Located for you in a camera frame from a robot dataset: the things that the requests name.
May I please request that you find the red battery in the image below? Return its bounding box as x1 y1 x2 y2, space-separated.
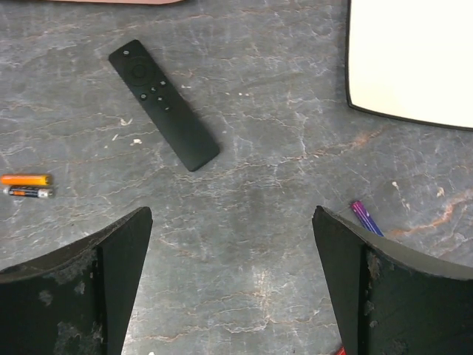
333 347 346 355

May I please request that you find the pink three-tier shelf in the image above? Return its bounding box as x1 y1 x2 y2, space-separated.
53 0 183 5

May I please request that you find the black orange AAA battery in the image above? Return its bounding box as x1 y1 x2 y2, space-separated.
4 186 54 198

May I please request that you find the black remote control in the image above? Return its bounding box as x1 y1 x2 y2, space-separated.
109 39 220 172

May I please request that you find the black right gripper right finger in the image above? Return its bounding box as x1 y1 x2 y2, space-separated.
313 206 472 354

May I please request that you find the white square plate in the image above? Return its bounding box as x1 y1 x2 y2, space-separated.
345 1 472 129

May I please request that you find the purple blue battery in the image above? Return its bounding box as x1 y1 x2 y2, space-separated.
350 200 384 237

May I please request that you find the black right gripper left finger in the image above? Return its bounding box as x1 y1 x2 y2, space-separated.
1 207 152 354

